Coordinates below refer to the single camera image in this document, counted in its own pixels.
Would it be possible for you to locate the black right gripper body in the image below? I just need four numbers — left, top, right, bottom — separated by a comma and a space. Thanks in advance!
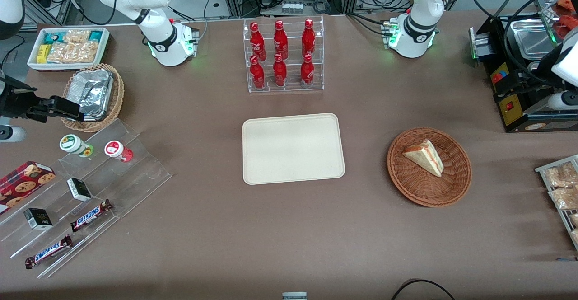
0, 77, 53, 121

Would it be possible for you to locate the triangle sandwich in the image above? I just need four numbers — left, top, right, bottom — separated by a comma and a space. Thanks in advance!
402, 139, 445, 178

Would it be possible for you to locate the aluminium foil tray stack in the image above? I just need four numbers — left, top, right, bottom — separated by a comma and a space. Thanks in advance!
68, 69, 114, 121

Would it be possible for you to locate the light tan wicker basket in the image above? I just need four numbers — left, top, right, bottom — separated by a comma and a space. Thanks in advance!
60, 63, 125, 133

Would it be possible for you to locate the tray of packaged crackers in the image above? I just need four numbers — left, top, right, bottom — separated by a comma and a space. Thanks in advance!
535, 155, 578, 251

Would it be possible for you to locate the stainless steel tray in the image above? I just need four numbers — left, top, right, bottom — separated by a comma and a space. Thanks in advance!
528, 0, 578, 47

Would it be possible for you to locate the brown wicker basket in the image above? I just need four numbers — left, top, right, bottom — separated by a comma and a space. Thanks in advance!
387, 127, 473, 208

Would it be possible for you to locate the beige plastic serving tray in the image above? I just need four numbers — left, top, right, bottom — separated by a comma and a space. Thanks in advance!
242, 113, 346, 186

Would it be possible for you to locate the black sealing machine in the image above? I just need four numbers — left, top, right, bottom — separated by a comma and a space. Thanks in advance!
470, 13, 578, 133

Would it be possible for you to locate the green lid yogurt cup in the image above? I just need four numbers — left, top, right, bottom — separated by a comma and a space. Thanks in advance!
59, 134, 94, 158

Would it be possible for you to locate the white plastic snack bin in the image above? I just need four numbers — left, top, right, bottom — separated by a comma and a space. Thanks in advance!
27, 27, 110, 71

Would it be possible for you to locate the stainless steel pan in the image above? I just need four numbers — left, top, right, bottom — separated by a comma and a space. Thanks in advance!
508, 19, 560, 61

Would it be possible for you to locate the large clear cracker bag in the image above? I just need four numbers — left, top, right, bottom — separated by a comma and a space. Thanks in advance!
47, 42, 101, 64

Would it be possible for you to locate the red lid yogurt cup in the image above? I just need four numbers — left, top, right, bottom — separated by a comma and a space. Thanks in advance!
104, 141, 134, 163

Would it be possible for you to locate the red cookie box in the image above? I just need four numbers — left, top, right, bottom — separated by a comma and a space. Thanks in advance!
0, 161, 56, 215

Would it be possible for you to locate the small clear cracker bag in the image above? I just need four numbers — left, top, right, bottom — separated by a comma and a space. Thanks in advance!
63, 29, 92, 44

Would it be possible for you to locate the small black carton box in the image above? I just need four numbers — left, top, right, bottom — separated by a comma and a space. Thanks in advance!
67, 178, 92, 202
23, 208, 53, 230

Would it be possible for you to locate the clear acrylic stepped display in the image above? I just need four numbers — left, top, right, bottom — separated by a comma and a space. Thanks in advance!
0, 118, 172, 279

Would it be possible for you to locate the Snickers chocolate bar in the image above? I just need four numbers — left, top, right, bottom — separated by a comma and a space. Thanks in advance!
25, 235, 74, 269
70, 199, 113, 233

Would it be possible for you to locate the red cola bottle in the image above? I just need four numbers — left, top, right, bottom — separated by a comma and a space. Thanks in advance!
250, 22, 267, 61
273, 20, 289, 60
273, 53, 288, 87
302, 19, 316, 58
300, 54, 315, 88
249, 55, 265, 89

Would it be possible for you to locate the clear acrylic bottle rack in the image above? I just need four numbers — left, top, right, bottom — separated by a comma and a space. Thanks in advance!
243, 14, 325, 94

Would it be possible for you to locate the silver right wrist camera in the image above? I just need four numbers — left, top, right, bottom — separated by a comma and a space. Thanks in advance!
0, 126, 26, 143

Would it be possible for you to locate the black cable loop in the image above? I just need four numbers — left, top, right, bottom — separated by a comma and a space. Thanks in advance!
391, 279, 457, 300

